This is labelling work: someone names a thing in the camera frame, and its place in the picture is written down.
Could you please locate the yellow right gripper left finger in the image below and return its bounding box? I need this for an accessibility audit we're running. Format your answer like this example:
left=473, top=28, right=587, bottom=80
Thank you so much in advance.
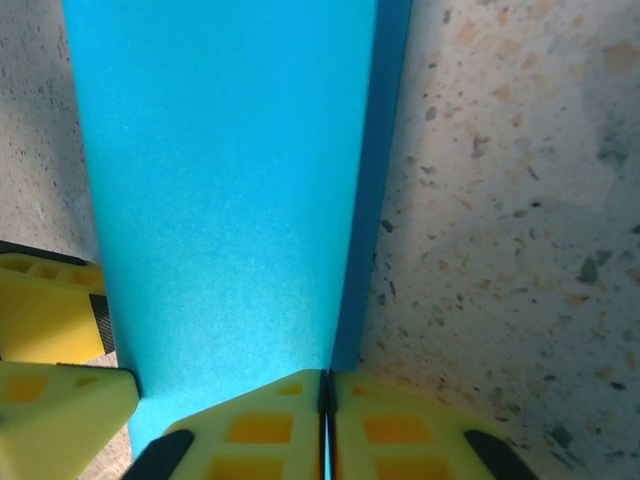
left=130, top=368, right=326, bottom=480

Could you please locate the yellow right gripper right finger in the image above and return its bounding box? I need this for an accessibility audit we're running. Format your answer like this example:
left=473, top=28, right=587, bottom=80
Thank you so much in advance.
left=325, top=368, right=540, bottom=480

